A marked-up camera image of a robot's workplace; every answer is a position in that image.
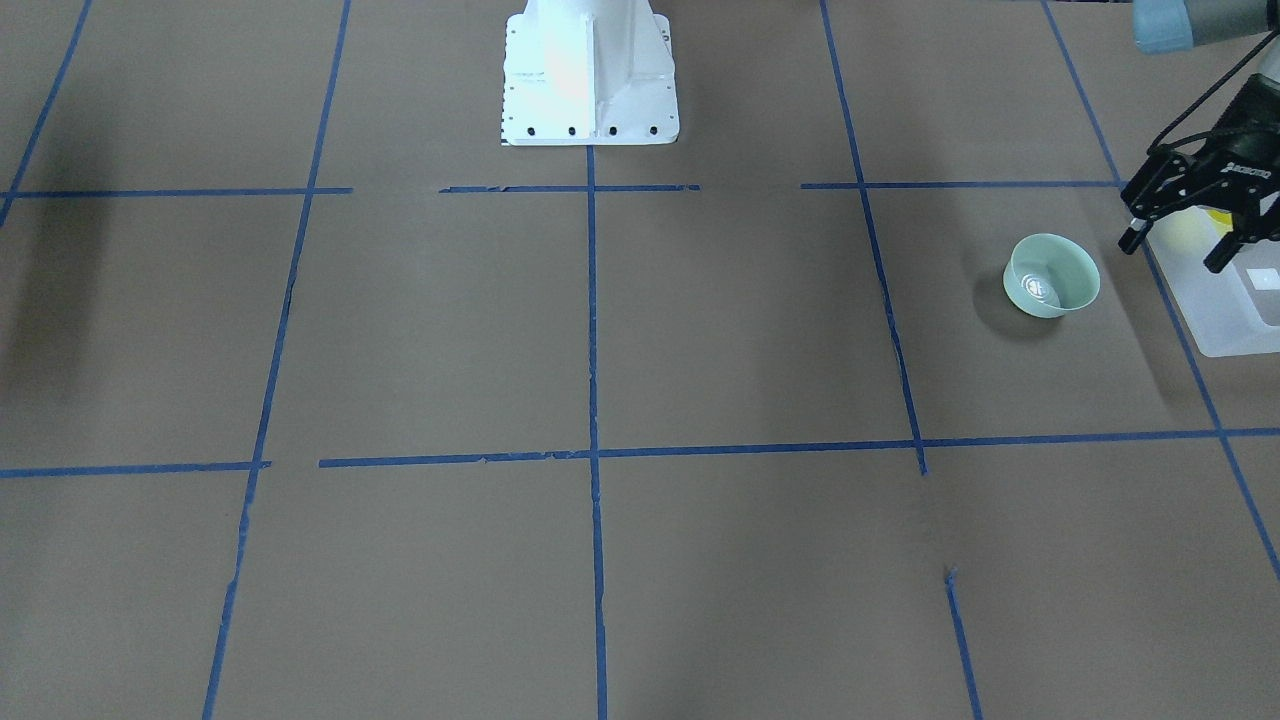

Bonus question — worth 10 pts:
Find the clear plastic storage box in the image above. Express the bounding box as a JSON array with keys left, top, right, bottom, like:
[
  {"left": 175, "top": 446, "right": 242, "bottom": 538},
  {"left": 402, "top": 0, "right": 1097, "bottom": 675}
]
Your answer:
[{"left": 1143, "top": 218, "right": 1279, "bottom": 357}]

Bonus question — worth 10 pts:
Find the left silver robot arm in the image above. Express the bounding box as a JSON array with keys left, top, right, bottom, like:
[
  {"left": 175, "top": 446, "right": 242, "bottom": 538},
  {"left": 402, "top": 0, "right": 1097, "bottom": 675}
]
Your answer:
[{"left": 1117, "top": 1, "right": 1279, "bottom": 274}]

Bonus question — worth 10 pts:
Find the mint green bowl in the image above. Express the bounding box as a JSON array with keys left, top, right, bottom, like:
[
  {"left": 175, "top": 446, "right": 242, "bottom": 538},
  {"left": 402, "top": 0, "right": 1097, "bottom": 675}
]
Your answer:
[{"left": 1002, "top": 233, "right": 1101, "bottom": 319}]

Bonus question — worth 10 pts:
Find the yellow plastic cup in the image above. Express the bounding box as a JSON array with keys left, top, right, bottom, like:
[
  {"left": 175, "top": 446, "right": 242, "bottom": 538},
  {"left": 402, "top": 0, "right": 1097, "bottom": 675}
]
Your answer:
[{"left": 1161, "top": 206, "right": 1234, "bottom": 255}]

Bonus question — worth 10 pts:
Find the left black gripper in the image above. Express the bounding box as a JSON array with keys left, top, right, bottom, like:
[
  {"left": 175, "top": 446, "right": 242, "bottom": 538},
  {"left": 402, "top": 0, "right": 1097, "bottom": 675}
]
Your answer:
[{"left": 1117, "top": 73, "right": 1279, "bottom": 274}]

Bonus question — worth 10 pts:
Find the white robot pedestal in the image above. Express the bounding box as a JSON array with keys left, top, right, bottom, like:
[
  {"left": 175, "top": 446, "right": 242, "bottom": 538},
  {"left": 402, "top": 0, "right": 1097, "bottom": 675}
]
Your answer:
[{"left": 500, "top": 1, "right": 681, "bottom": 147}]

